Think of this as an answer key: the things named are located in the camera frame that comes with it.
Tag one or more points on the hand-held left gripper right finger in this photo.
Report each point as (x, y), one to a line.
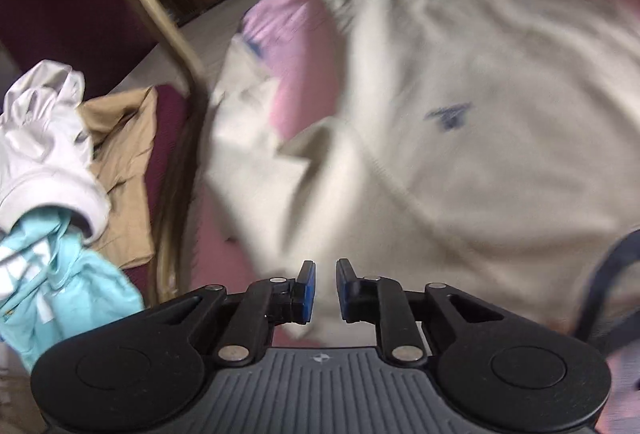
(342, 290)

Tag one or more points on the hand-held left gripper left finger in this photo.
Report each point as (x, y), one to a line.
(308, 290)

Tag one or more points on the cream sweater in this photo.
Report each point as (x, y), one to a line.
(450, 164)

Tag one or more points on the tan garment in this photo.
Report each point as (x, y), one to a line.
(125, 164)

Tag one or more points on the light blue garment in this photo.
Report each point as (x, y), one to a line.
(70, 294)

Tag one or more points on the pink blanket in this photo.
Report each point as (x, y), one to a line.
(300, 39)

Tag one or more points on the white garment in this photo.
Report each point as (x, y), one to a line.
(45, 149)

